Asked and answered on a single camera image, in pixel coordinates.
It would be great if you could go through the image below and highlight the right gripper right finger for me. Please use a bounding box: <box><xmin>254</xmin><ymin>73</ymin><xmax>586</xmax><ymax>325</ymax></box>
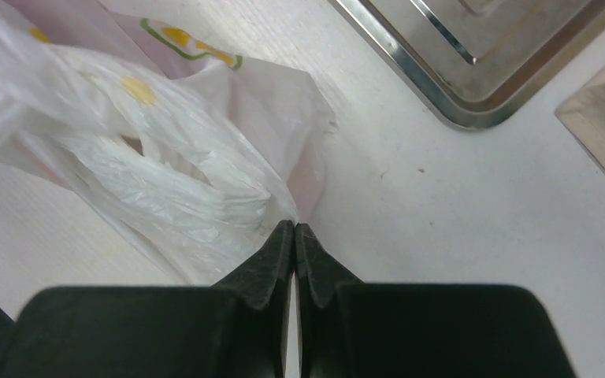
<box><xmin>295</xmin><ymin>224</ymin><xmax>575</xmax><ymax>377</ymax></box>

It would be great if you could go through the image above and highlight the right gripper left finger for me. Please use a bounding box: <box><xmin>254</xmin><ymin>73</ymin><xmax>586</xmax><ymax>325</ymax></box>
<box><xmin>0</xmin><ymin>221</ymin><xmax>294</xmax><ymax>377</ymax></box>

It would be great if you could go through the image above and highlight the white plastic grocery bag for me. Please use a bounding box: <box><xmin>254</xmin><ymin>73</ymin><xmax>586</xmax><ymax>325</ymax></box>
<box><xmin>0</xmin><ymin>1</ymin><xmax>335</xmax><ymax>284</ymax></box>

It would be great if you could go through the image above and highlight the stainless steel tray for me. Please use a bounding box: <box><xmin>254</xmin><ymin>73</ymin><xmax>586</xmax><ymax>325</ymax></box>
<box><xmin>335</xmin><ymin>0</ymin><xmax>605</xmax><ymax>130</ymax></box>

